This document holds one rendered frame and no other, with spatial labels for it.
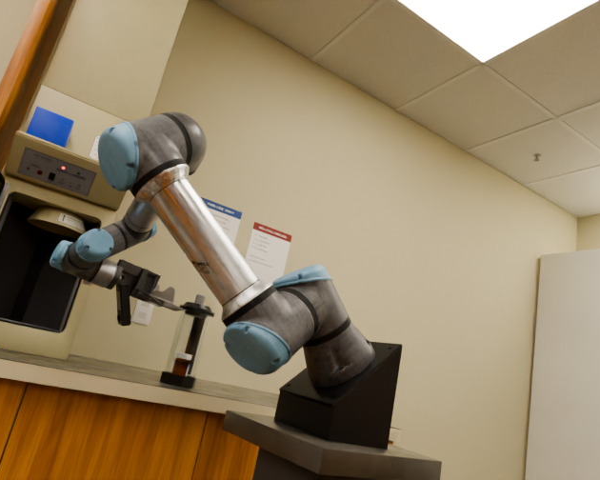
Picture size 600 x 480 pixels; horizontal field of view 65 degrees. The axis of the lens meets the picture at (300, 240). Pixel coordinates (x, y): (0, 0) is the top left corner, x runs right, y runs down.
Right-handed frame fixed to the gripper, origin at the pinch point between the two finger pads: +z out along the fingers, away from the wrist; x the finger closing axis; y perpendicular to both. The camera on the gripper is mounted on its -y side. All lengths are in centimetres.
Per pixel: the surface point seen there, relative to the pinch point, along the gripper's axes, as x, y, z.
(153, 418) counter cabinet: -12.7, -27.6, 2.4
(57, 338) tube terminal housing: 18.0, -19.0, -21.4
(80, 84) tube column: 26, 54, -49
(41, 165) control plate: 17, 24, -47
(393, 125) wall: 57, 149, 101
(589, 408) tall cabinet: -8, 38, 255
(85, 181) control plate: 15.8, 25.3, -35.1
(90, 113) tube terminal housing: 25, 47, -42
